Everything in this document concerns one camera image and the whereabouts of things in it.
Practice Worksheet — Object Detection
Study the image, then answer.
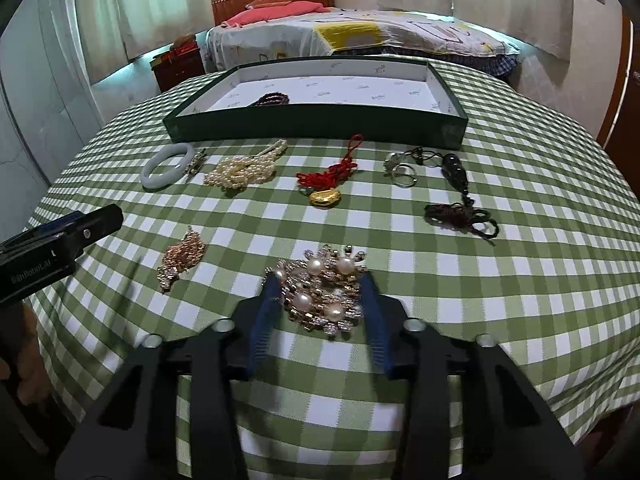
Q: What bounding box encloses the white wardrobe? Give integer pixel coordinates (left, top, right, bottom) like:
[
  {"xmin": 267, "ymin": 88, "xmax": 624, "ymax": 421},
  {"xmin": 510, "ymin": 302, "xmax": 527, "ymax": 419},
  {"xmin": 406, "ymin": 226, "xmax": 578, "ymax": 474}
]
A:
[{"xmin": 0, "ymin": 0, "xmax": 103, "ymax": 231}]

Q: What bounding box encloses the red box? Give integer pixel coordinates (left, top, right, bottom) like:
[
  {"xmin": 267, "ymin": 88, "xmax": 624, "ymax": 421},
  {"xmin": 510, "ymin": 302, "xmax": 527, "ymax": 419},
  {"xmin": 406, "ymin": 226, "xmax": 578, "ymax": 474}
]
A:
[{"xmin": 150, "ymin": 40, "xmax": 201, "ymax": 65}]

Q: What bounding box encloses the small silver brooch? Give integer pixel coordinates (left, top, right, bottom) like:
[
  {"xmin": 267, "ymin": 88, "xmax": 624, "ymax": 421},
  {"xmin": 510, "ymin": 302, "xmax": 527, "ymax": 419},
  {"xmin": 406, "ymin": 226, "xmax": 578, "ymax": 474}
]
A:
[{"xmin": 184, "ymin": 150, "xmax": 209, "ymax": 177}]

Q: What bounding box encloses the pearl flower brooch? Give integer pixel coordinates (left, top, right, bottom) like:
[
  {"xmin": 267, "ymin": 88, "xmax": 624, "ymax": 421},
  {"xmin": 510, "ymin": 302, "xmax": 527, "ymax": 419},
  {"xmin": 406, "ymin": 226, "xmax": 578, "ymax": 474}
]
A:
[{"xmin": 267, "ymin": 244, "xmax": 369, "ymax": 341}]

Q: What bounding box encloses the white pearl necklace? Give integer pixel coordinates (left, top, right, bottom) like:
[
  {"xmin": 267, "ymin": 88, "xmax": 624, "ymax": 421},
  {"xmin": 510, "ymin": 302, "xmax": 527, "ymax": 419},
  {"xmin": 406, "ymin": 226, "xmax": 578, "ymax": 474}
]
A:
[{"xmin": 204, "ymin": 139, "xmax": 290, "ymax": 195}]

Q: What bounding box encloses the dark pendant with brown tassel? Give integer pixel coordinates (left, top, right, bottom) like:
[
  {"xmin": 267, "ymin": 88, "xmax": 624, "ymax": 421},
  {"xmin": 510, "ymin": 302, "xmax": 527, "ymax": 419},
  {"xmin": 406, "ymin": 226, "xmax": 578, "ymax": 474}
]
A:
[{"xmin": 407, "ymin": 147, "xmax": 501, "ymax": 244}]

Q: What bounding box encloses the rose gold brooch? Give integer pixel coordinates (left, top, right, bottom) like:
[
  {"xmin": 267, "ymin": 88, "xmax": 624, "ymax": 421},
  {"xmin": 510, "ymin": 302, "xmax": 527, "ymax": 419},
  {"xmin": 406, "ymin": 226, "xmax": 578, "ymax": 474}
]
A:
[{"xmin": 157, "ymin": 226, "xmax": 207, "ymax": 294}]

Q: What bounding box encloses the dark red bead bracelet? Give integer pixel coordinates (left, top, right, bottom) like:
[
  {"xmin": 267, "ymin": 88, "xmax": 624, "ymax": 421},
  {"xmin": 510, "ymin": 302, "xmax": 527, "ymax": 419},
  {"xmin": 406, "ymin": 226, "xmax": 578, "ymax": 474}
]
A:
[{"xmin": 250, "ymin": 92, "xmax": 292, "ymax": 109}]

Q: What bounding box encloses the person's left hand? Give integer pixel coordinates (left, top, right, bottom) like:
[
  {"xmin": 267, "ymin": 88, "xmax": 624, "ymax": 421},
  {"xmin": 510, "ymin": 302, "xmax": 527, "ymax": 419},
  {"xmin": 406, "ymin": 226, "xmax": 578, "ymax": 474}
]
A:
[{"xmin": 0, "ymin": 304, "xmax": 52, "ymax": 403}]

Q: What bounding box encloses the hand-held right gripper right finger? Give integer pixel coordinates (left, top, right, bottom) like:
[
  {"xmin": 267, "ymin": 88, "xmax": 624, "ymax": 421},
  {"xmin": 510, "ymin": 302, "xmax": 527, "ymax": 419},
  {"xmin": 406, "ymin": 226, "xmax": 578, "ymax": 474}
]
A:
[{"xmin": 356, "ymin": 270, "xmax": 586, "ymax": 480}]

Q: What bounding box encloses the pink pillow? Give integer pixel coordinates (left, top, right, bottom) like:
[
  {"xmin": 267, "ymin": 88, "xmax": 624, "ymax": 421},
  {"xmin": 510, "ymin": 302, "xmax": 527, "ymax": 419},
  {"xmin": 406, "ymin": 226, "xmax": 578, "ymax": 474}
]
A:
[{"xmin": 221, "ymin": 0, "xmax": 342, "ymax": 29}]

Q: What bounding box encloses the green cardboard box tray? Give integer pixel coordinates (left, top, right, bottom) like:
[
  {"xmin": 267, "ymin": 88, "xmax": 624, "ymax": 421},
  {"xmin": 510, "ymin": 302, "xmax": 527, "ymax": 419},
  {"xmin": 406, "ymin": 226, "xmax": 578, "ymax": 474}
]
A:
[{"xmin": 163, "ymin": 57, "xmax": 469, "ymax": 145}]

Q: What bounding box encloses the bed with patterned bedspread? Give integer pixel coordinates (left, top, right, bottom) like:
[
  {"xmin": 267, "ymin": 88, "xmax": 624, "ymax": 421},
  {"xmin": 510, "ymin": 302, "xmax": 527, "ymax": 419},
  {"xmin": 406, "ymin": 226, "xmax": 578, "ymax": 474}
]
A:
[{"xmin": 205, "ymin": 5, "xmax": 522, "ymax": 77}]

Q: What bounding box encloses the green checked tablecloth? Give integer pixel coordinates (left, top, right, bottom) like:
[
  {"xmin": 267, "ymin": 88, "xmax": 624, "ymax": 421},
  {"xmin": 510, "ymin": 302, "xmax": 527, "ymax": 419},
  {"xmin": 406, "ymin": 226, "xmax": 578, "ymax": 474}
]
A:
[{"xmin": 22, "ymin": 55, "xmax": 640, "ymax": 480}]

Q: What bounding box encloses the red gold ring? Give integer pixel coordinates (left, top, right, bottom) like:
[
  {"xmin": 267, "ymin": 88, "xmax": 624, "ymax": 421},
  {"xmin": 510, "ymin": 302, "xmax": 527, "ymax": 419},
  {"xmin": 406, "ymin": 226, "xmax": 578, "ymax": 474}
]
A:
[{"xmin": 296, "ymin": 170, "xmax": 344, "ymax": 208}]

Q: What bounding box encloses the red knotted cord charm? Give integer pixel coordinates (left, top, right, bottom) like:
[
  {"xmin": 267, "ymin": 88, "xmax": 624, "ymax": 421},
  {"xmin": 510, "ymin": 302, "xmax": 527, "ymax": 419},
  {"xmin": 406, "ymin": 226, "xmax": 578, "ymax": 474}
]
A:
[{"xmin": 336, "ymin": 134, "xmax": 365, "ymax": 177}]

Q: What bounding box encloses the white jade bangle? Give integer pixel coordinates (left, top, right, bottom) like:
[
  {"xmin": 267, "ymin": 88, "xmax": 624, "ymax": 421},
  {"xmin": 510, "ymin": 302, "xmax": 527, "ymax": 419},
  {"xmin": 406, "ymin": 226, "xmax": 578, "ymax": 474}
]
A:
[{"xmin": 141, "ymin": 143, "xmax": 196, "ymax": 191}]

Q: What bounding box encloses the brown wooden door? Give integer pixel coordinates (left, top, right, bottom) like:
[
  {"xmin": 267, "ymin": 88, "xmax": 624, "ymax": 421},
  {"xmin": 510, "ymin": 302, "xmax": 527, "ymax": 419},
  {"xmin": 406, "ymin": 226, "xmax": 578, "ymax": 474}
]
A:
[{"xmin": 596, "ymin": 10, "xmax": 640, "ymax": 163}]

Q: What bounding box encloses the silver ring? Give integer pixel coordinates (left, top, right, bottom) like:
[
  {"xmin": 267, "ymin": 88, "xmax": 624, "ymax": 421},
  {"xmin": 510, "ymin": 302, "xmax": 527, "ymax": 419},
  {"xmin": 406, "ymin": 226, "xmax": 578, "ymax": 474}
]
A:
[{"xmin": 384, "ymin": 152, "xmax": 419, "ymax": 189}]

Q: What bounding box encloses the wooden nightstand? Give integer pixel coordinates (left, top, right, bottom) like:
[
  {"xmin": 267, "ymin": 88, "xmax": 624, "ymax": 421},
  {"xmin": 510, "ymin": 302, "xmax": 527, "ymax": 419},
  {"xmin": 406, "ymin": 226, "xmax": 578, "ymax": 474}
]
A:
[{"xmin": 150, "ymin": 45, "xmax": 206, "ymax": 94}]

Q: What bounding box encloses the wooden headboard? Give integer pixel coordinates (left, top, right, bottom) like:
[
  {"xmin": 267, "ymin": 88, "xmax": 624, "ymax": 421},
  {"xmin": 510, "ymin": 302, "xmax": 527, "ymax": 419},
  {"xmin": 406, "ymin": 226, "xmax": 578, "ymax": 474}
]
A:
[{"xmin": 210, "ymin": 0, "xmax": 335, "ymax": 26}]

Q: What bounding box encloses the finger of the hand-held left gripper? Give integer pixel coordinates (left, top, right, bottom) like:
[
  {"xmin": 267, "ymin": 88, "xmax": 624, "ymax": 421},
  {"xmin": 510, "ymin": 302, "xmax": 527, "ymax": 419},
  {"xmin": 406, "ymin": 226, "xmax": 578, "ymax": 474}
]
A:
[
  {"xmin": 20, "ymin": 204, "xmax": 124, "ymax": 262},
  {"xmin": 0, "ymin": 211, "xmax": 86, "ymax": 255}
]

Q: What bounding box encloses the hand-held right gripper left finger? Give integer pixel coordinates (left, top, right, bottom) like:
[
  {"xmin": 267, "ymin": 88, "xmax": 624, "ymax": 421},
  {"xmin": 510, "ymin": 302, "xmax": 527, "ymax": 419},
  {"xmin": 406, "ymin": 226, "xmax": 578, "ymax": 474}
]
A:
[{"xmin": 55, "ymin": 272, "xmax": 288, "ymax": 480}]

